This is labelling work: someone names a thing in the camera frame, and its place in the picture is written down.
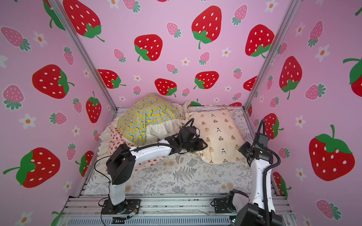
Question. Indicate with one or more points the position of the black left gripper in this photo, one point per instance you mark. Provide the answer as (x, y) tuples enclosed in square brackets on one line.
[(199, 145)]

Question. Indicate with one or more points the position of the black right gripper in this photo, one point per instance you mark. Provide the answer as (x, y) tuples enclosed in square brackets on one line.
[(246, 148)]

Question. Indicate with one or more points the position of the cream animal print pillow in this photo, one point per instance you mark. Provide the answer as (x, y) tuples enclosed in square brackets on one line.
[(221, 130)]

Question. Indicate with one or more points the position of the lemon print teal pillow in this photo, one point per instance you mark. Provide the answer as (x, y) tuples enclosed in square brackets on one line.
[(149, 119)]

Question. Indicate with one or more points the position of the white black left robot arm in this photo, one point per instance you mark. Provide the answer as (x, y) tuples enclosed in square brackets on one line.
[(123, 161)]

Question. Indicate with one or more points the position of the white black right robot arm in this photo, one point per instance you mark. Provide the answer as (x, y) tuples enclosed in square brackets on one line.
[(256, 209)]

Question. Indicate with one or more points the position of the fern print bed sheet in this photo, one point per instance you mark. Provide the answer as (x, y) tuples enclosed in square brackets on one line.
[(185, 174)]

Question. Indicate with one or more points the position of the red strawberry print pillow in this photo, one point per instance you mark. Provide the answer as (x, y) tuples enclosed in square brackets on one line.
[(111, 139)]

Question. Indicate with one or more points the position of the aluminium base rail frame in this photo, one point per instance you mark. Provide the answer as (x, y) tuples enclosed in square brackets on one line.
[(153, 210)]

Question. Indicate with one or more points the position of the aluminium right corner post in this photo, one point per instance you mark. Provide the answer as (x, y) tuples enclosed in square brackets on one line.
[(283, 28)]

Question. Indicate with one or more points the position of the aluminium corner post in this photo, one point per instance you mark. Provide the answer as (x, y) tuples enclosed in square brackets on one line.
[(60, 12), (283, 28)]

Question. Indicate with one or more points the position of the aluminium left corner post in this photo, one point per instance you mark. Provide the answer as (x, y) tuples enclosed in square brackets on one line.
[(60, 12)]

